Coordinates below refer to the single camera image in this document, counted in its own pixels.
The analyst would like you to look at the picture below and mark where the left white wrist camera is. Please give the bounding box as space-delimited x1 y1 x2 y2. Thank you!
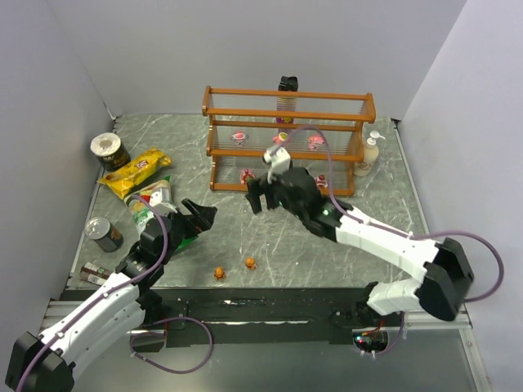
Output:
149 187 177 216

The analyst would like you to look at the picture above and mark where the purple cable loop front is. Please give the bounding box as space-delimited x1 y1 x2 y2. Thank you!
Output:
129 316 214 375

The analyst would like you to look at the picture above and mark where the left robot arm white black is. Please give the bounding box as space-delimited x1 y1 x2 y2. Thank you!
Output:
5 198 217 391

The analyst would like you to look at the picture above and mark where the brown chocolate bar wrapper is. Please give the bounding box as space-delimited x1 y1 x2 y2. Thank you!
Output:
79 262 112 286

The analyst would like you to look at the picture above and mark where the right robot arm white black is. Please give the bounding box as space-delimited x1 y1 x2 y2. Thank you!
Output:
246 167 474 322

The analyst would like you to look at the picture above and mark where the yellow chips bag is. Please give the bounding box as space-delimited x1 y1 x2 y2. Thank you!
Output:
97 148 172 199

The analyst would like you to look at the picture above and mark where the beige lotion pump bottle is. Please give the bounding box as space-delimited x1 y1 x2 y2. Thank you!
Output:
353 131 384 177

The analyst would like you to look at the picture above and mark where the orange wooden shelf rack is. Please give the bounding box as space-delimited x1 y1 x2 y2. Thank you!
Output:
202 86 377 196

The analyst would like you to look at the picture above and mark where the pink bear blue glasses toy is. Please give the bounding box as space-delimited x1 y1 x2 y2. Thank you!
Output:
307 134 325 151

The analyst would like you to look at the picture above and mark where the purple spray can black cap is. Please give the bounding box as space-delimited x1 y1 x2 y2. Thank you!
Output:
276 76 298 125

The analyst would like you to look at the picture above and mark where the black paper cup white lid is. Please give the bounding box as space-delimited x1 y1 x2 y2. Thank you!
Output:
90 132 131 172

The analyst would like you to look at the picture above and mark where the green Chuba chips bag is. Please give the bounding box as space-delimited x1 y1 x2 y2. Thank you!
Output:
123 175 197 250

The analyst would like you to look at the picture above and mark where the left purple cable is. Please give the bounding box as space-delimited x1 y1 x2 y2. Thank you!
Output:
16 194 169 391

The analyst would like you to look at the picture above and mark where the orange bear toy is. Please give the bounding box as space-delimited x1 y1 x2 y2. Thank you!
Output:
214 267 226 281
245 257 257 270

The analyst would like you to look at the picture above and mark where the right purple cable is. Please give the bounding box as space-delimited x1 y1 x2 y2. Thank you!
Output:
269 125 505 356

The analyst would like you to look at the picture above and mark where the dark soda can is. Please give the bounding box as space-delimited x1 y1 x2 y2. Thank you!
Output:
84 216 123 252

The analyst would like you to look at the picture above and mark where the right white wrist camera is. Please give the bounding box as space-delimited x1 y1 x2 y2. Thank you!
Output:
262 144 292 184

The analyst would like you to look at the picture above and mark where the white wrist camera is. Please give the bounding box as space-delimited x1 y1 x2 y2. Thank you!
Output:
262 144 292 184
149 187 177 216

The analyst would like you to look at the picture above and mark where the pink bear yellow hat toy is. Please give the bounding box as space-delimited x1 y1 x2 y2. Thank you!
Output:
272 131 288 145

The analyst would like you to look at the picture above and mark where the small electronics board with leds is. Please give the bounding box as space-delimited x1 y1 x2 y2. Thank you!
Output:
352 328 390 360

